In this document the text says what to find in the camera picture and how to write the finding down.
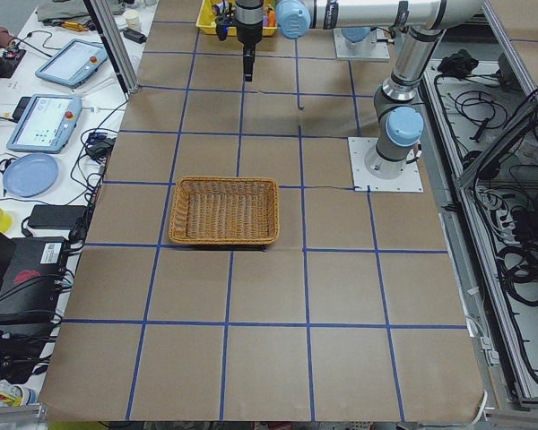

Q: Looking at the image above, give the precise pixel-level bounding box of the upper teach pendant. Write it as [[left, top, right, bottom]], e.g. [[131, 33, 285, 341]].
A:
[[35, 39, 108, 89]]

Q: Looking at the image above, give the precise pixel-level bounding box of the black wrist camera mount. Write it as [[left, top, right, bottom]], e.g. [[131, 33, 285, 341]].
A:
[[212, 0, 235, 41]]

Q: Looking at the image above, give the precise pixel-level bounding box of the brown wicker basket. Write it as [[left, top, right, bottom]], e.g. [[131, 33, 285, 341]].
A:
[[169, 176, 280, 245]]

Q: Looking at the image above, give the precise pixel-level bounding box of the black cloth bundle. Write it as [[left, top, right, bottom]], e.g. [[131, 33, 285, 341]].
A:
[[437, 49, 479, 79]]

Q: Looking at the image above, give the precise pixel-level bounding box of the yellow woven tray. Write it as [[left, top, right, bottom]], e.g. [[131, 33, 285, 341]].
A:
[[195, 0, 278, 37]]

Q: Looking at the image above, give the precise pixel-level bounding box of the teach pendant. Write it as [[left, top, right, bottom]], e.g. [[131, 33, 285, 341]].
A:
[[35, 39, 108, 89], [6, 94, 82, 154]]

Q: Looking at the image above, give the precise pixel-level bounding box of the black power adapter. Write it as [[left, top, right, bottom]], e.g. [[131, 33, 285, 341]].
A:
[[21, 204, 86, 237]]

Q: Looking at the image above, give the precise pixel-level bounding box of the blue plate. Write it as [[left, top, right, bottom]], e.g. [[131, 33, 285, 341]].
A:
[[3, 153, 59, 197]]

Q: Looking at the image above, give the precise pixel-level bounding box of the orange toy carrot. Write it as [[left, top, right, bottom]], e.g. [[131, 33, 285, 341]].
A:
[[266, 10, 276, 27]]

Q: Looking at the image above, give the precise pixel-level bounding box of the lower teach pendant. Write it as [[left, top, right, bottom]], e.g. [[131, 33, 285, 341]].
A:
[[6, 94, 82, 154]]

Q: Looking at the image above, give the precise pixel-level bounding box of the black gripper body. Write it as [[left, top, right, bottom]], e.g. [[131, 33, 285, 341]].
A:
[[236, 21, 263, 47]]

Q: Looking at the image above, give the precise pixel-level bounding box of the aluminium frame post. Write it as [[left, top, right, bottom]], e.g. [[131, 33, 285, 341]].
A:
[[83, 0, 139, 94]]

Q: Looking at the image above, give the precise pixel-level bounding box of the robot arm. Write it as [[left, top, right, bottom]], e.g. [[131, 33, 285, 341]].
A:
[[275, 0, 483, 173]]

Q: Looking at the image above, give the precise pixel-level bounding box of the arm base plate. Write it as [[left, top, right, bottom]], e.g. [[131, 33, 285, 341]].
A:
[[348, 137, 423, 193], [333, 27, 391, 62]]

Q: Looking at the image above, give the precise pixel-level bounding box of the black computer box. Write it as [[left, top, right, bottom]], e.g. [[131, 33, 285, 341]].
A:
[[0, 233, 69, 325]]

